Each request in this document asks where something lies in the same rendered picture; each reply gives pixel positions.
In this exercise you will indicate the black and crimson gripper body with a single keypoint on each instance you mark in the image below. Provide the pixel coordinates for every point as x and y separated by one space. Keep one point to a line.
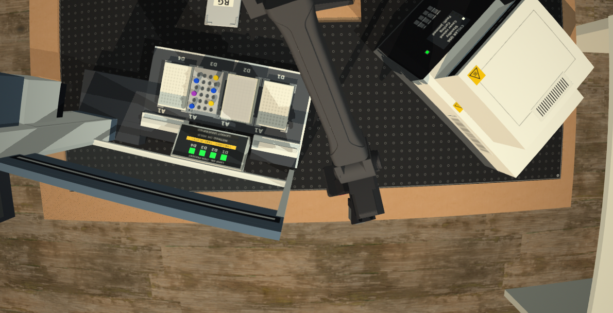
329 175

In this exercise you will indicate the cream benchtop instrument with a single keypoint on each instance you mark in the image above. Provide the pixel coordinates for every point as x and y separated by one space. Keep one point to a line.
503 78

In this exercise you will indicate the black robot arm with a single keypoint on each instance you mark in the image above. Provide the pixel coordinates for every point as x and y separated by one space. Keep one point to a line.
354 164

